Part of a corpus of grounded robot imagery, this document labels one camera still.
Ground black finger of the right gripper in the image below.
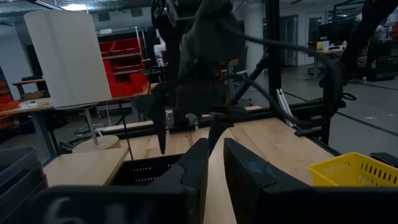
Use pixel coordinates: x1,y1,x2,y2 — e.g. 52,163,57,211
135,83,169,156
207,105,249,156

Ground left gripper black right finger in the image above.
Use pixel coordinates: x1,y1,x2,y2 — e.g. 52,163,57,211
223,138,398,224

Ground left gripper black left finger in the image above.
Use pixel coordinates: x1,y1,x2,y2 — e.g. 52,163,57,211
6,138,210,224

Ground black plastic slotted basket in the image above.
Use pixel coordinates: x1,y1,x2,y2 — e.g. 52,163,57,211
110,154,187,187

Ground yellow plastic slotted basket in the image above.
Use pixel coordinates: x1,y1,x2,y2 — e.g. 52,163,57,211
308,151,398,187

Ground grey translucent plastic bin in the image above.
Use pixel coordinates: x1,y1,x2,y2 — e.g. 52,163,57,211
0,145,40,184
0,163,49,215

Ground red storage bin rack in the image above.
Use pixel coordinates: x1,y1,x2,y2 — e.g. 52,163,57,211
99,37,150,98

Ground white panel on stand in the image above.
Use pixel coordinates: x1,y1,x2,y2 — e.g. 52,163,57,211
24,10,121,154

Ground wooden work table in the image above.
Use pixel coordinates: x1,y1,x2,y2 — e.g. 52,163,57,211
0,82,159,156

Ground person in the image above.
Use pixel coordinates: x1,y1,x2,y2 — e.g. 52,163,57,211
341,0,398,86

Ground black rig frame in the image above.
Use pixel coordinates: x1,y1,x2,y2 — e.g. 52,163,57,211
96,0,346,146

